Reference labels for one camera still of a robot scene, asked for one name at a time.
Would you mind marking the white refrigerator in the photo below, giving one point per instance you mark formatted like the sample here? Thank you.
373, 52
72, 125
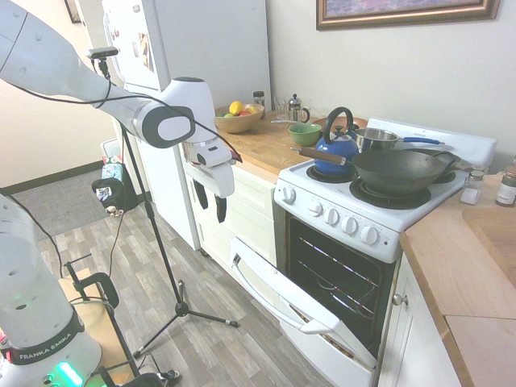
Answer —
177, 48

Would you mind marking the spice jar copper lid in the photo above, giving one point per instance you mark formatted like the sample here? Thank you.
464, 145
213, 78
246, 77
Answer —
507, 187

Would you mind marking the wooden fruit bowl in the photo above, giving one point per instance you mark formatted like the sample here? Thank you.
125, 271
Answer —
238, 119

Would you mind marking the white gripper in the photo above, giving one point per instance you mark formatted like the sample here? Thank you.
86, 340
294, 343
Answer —
213, 166

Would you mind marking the black wok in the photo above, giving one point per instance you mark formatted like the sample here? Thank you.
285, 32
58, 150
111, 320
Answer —
399, 171

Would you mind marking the black stereo camera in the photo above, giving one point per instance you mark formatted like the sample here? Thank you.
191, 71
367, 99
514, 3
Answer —
102, 52

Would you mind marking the red apple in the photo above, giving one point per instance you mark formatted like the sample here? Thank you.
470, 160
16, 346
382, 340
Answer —
244, 113

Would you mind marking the white electric stove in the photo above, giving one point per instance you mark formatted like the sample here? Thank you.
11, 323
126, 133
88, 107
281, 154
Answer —
363, 201

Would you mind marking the black clamp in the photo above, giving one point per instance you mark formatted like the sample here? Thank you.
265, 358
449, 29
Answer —
94, 290

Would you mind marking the white cabinet drawers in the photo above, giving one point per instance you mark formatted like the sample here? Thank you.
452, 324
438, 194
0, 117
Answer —
238, 217

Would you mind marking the white oven door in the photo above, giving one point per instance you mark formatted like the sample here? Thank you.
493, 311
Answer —
298, 306

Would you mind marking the framed wall picture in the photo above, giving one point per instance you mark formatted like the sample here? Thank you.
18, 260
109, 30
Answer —
407, 12

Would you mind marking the yellow lemon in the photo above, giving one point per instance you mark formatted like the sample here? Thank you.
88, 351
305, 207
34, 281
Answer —
236, 107

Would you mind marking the black bag with print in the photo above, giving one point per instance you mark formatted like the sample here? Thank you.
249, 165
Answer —
113, 193

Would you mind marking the black camera tripod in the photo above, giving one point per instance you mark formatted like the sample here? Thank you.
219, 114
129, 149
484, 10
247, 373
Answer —
157, 225

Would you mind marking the blue kettle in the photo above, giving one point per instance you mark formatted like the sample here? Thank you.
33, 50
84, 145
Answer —
337, 147

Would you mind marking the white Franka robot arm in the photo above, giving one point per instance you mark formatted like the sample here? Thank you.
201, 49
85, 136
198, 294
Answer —
48, 76

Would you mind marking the drinking glass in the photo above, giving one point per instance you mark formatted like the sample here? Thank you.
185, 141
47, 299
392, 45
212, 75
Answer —
280, 103

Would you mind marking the salt shaker jar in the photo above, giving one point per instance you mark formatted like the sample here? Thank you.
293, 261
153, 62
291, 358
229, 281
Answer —
471, 189

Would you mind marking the green ceramic bowl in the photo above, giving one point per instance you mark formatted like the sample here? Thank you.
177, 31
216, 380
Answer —
305, 134

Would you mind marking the round cabinet knob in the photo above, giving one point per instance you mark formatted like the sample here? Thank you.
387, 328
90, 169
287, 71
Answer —
399, 300

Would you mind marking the glass french press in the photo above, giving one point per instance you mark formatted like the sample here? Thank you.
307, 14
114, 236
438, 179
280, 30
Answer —
297, 109

